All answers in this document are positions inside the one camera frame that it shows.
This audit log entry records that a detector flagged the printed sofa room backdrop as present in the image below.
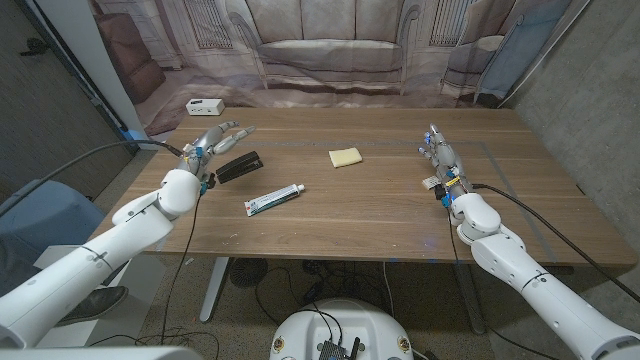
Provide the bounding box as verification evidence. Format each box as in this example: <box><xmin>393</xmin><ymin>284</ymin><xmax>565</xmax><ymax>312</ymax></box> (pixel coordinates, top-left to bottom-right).
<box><xmin>89</xmin><ymin>0</ymin><xmax>594</xmax><ymax>139</ymax></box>

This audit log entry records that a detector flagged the white flat floor panel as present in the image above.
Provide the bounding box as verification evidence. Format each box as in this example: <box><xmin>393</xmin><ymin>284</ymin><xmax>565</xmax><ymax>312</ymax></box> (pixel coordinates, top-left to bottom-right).
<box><xmin>33</xmin><ymin>243</ymin><xmax>167</xmax><ymax>349</ymax></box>

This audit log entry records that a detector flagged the black stapler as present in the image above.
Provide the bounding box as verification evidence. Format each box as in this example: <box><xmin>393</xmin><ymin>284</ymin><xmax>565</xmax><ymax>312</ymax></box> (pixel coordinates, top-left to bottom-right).
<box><xmin>215</xmin><ymin>151</ymin><xmax>265</xmax><ymax>185</ymax></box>

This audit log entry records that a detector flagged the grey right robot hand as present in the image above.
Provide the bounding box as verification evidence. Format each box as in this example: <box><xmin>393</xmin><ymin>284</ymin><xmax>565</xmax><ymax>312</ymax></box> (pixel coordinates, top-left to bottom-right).
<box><xmin>418</xmin><ymin>123</ymin><xmax>474</xmax><ymax>199</ymax></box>

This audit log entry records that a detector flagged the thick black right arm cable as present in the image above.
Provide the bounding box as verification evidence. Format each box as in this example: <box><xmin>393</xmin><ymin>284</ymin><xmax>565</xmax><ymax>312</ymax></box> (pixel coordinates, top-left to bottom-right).
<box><xmin>472</xmin><ymin>182</ymin><xmax>640</xmax><ymax>304</ymax></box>

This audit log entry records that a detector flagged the grey table leg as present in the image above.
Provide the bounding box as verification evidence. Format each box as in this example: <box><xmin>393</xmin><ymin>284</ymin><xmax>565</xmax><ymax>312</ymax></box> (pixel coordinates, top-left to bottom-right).
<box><xmin>452</xmin><ymin>262</ymin><xmax>487</xmax><ymax>335</ymax></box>

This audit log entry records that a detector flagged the plain dark grey shoe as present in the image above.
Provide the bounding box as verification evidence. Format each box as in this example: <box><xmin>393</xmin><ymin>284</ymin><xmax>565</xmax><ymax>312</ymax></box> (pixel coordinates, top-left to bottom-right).
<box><xmin>54</xmin><ymin>285</ymin><xmax>130</xmax><ymax>329</ymax></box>

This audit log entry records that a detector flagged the thin black left wrist cable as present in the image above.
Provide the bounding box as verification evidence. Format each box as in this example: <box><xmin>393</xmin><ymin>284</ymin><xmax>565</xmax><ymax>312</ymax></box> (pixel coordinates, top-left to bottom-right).
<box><xmin>158</xmin><ymin>192</ymin><xmax>204</xmax><ymax>346</ymax></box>

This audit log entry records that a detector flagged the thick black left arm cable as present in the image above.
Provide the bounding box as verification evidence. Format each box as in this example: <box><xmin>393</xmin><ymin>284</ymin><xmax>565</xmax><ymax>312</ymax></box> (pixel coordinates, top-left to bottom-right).
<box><xmin>0</xmin><ymin>139</ymin><xmax>184</xmax><ymax>217</ymax></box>

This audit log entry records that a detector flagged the round black floor fan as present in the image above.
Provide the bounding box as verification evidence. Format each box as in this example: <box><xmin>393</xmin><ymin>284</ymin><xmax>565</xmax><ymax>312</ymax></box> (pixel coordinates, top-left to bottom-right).
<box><xmin>229</xmin><ymin>257</ymin><xmax>270</xmax><ymax>290</ymax></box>

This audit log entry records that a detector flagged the yellow sticky note pad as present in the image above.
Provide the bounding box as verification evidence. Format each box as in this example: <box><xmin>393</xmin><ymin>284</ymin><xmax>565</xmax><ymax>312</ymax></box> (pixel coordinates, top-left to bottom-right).
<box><xmin>328</xmin><ymin>146</ymin><xmax>364</xmax><ymax>169</ymax></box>

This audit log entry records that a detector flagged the person's blue jeans leg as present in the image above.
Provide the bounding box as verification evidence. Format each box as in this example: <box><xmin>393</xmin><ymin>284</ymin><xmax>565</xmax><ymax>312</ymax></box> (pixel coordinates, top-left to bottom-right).
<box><xmin>0</xmin><ymin>234</ymin><xmax>39</xmax><ymax>297</ymax></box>

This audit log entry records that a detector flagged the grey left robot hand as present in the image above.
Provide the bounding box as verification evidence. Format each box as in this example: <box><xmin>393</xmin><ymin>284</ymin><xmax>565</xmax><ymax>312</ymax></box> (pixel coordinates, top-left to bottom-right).
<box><xmin>180</xmin><ymin>119</ymin><xmax>257</xmax><ymax>184</ymax></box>

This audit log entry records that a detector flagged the black antenna module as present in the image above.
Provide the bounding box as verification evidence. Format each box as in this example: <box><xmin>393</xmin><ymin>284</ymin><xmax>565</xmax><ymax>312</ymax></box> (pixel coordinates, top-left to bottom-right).
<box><xmin>318</xmin><ymin>337</ymin><xmax>362</xmax><ymax>360</ymax></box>

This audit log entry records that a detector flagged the white power strip box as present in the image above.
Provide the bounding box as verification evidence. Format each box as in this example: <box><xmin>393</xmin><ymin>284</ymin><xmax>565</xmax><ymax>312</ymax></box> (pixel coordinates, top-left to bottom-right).
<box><xmin>185</xmin><ymin>98</ymin><xmax>226</xmax><ymax>117</ymax></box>

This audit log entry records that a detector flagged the white robot torso base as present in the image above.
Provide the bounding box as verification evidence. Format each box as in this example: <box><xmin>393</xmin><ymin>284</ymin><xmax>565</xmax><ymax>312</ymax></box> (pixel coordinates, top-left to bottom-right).
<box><xmin>269</xmin><ymin>298</ymin><xmax>415</xmax><ymax>360</ymax></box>

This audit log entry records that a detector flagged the white table leg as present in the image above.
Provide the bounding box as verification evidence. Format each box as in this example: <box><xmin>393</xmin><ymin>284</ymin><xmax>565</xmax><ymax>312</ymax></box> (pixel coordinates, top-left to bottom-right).
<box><xmin>199</xmin><ymin>257</ymin><xmax>231</xmax><ymax>324</ymax></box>

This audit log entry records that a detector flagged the blue plastic chair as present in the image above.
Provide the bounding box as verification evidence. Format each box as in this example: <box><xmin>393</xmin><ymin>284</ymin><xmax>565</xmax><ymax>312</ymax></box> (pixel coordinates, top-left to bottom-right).
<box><xmin>0</xmin><ymin>178</ymin><xmax>121</xmax><ymax>251</ymax></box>

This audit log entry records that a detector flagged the white green toothpaste tube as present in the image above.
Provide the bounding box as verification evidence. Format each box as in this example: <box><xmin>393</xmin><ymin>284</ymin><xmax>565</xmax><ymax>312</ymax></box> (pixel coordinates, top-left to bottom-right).
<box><xmin>243</xmin><ymin>183</ymin><xmax>306</xmax><ymax>218</ymax></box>

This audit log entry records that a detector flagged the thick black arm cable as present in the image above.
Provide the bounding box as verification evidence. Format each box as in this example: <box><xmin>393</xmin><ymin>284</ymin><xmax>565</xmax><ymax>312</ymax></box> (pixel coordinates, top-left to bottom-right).
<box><xmin>0</xmin><ymin>139</ymin><xmax>184</xmax><ymax>217</ymax></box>
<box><xmin>472</xmin><ymin>182</ymin><xmax>640</xmax><ymax>304</ymax></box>

